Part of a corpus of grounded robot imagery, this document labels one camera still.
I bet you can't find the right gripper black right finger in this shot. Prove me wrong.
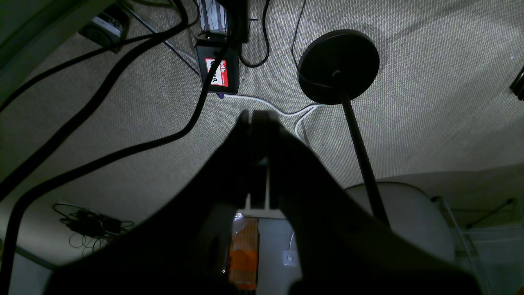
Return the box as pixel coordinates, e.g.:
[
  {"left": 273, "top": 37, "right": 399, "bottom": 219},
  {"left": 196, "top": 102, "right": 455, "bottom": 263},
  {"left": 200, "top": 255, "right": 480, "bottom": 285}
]
[{"left": 253, "top": 110, "right": 393, "bottom": 263}]

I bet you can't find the white cable on carpet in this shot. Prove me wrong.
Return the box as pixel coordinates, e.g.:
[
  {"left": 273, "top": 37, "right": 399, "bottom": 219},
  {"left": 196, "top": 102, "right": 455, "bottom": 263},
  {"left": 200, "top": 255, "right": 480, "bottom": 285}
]
[{"left": 223, "top": 93, "right": 328, "bottom": 142}]

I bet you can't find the black round lamp stand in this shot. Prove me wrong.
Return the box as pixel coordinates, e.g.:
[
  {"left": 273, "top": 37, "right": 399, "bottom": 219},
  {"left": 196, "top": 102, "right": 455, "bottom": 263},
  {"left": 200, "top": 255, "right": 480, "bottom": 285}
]
[{"left": 296, "top": 29, "right": 390, "bottom": 226}]

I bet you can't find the orange flat ribbon cable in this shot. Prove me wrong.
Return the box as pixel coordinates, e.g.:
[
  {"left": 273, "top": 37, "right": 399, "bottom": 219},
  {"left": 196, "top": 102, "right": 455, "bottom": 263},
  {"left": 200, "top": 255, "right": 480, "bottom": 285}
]
[{"left": 228, "top": 217, "right": 259, "bottom": 290}]

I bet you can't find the thick black cable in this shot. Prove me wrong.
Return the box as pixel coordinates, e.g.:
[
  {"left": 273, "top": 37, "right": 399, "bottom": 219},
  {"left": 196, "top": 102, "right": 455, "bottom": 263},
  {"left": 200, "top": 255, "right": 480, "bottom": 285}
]
[{"left": 0, "top": 0, "right": 246, "bottom": 287}]

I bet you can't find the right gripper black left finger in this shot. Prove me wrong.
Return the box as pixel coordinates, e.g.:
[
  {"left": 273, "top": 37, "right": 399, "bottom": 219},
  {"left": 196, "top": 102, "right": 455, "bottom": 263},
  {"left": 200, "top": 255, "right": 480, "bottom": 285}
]
[{"left": 135, "top": 110, "right": 256, "bottom": 263}]

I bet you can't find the black box with red label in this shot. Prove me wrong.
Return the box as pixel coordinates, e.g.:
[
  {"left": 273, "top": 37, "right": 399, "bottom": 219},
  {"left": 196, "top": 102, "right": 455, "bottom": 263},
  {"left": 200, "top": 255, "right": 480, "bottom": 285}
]
[{"left": 195, "top": 40, "right": 240, "bottom": 95}]

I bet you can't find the tangled black cable bundle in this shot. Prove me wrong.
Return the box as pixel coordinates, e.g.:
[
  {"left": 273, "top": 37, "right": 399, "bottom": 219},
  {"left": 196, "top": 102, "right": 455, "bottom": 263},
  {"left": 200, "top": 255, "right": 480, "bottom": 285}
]
[{"left": 52, "top": 203, "right": 135, "bottom": 252}]

